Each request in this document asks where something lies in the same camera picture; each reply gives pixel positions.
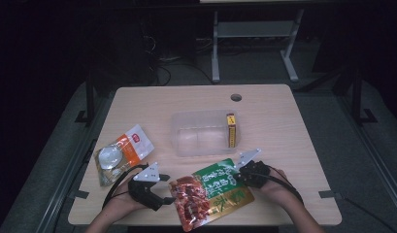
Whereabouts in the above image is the green and red snack packet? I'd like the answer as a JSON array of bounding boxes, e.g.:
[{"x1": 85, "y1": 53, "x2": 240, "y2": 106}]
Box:
[{"x1": 168, "y1": 157, "x2": 255, "y2": 233}]

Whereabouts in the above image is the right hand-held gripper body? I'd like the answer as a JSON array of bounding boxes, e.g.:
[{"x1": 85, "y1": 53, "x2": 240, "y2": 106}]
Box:
[{"x1": 234, "y1": 148, "x2": 272, "y2": 189}]

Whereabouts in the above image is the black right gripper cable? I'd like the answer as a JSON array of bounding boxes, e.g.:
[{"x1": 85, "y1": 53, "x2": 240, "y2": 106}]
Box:
[{"x1": 250, "y1": 165, "x2": 305, "y2": 207}]

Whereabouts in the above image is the orange and white snack packet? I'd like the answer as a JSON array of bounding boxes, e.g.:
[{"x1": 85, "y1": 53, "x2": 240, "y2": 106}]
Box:
[{"x1": 93, "y1": 123, "x2": 155, "y2": 187}]

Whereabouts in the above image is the person's right hand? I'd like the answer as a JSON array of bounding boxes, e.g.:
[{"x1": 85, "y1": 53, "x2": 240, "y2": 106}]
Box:
[{"x1": 257, "y1": 167, "x2": 300, "y2": 210}]

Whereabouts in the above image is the clear plastic container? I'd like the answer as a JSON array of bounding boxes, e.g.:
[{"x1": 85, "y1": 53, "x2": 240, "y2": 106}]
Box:
[{"x1": 170, "y1": 109, "x2": 242, "y2": 158}]

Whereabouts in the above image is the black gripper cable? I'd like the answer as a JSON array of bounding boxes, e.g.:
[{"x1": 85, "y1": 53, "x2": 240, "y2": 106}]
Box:
[
  {"x1": 101, "y1": 163, "x2": 149, "y2": 211},
  {"x1": 250, "y1": 165, "x2": 305, "y2": 207}
]

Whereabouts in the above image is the white metal table frame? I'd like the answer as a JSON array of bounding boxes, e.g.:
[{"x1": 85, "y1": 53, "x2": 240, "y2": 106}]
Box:
[{"x1": 211, "y1": 8, "x2": 306, "y2": 83}]

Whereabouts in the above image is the small gold box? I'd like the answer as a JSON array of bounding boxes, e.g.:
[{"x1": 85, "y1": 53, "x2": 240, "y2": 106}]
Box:
[{"x1": 225, "y1": 113, "x2": 238, "y2": 150}]

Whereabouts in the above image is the black tape strip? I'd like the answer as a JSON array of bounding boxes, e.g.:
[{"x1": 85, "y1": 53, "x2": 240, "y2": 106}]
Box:
[
  {"x1": 317, "y1": 190, "x2": 344, "y2": 200},
  {"x1": 69, "y1": 189, "x2": 90, "y2": 200}
]

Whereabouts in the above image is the black metal stand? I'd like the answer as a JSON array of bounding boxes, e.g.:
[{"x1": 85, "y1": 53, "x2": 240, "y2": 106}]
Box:
[
  {"x1": 74, "y1": 69, "x2": 97, "y2": 128},
  {"x1": 344, "y1": 66, "x2": 379, "y2": 128}
]

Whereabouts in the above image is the person's left hand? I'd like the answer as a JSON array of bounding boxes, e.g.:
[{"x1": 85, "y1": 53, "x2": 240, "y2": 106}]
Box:
[{"x1": 107, "y1": 179, "x2": 147, "y2": 216}]

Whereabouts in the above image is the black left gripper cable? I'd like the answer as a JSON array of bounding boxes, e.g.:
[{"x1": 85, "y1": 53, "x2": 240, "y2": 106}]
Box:
[{"x1": 101, "y1": 163, "x2": 149, "y2": 211}]

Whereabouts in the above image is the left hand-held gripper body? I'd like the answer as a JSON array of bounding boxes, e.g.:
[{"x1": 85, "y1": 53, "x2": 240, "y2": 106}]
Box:
[{"x1": 127, "y1": 161, "x2": 165, "y2": 212}]

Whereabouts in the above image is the black floor cable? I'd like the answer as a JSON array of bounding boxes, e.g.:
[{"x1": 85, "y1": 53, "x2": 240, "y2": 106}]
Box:
[
  {"x1": 152, "y1": 56, "x2": 217, "y2": 87},
  {"x1": 341, "y1": 196, "x2": 397, "y2": 233}
]

